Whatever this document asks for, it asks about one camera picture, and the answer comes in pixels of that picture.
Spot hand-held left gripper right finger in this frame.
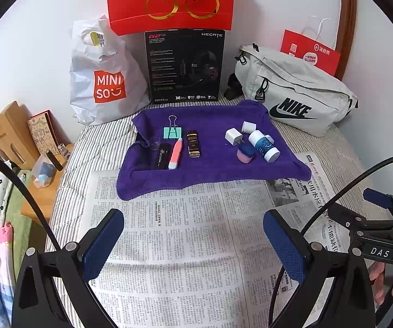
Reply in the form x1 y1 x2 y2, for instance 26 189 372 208
263 209 376 328

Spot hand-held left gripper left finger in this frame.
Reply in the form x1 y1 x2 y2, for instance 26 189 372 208
12 208 125 328

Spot person's right hand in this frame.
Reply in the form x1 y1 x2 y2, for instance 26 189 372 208
369 261 393 303

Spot purple towel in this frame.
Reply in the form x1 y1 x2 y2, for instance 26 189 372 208
117 100 311 201

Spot small black stick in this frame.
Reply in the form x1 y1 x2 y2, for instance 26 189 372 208
45 150 63 172

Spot white blue bottle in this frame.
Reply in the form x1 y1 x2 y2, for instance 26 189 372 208
248 130 281 163

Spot clear bag with blue item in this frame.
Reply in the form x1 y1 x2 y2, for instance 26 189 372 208
30 154 58 188

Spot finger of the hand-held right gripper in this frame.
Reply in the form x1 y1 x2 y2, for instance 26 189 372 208
328 204 393 236
363 188 393 212

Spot black Horizon lighter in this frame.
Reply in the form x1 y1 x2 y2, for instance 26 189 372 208
150 141 173 171

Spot grey waist bag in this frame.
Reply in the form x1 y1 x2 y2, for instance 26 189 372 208
234 44 359 136

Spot green binder clip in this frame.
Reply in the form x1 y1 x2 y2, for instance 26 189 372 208
163 115 182 140

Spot black headset box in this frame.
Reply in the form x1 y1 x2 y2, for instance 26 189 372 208
144 28 226 105

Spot pink white tube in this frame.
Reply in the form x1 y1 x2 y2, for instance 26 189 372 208
167 137 184 171

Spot patterned notebook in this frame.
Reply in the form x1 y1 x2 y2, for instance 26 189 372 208
27 110 60 159

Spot brown gold rectangular box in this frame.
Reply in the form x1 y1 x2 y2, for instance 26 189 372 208
186 129 202 158

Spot red gift bag gold cherries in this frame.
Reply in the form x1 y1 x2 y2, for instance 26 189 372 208
106 0 236 36

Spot wooden nightstand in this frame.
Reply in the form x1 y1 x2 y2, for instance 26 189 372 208
20 143 75 224

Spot red paper bag white handles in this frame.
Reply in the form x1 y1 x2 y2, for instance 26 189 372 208
280 15 341 77

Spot newspaper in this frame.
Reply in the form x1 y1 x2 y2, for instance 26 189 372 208
80 150 351 328

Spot brown wooden frame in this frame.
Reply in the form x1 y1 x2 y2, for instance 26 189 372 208
335 0 357 83

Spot white plastic shopping bag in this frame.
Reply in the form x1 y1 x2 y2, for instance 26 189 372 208
69 14 151 126

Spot white charger plug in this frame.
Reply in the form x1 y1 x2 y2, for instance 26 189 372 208
225 128 243 149

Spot green blanket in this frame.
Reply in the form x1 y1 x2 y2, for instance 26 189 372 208
1 184 33 247

